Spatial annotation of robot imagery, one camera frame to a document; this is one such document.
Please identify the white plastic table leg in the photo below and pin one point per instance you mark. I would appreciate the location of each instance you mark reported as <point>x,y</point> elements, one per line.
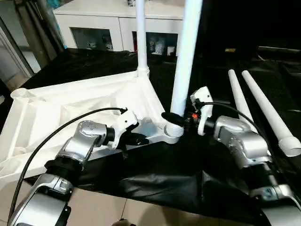
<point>141,33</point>
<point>268,108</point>
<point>186,56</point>
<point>239,94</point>

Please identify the white plastic table top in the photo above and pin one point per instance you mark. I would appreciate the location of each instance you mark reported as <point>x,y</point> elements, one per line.
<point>66,108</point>

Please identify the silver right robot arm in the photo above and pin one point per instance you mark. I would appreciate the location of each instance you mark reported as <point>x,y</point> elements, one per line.
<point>249,160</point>

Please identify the black work mat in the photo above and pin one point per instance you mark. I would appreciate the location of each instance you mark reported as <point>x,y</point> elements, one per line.
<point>178,183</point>

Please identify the small yellow tag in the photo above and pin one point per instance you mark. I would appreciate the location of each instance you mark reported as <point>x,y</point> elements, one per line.
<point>230,50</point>

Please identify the white sideboard with glass doors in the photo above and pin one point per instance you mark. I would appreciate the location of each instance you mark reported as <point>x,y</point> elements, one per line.
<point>113,21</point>

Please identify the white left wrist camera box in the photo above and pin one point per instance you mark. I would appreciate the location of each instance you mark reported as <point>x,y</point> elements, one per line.
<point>123,127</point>

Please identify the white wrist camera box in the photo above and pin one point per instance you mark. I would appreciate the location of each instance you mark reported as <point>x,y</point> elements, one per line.
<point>202,103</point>
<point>123,127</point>

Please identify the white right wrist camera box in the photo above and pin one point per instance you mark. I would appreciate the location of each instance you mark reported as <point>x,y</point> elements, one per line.
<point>202,103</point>

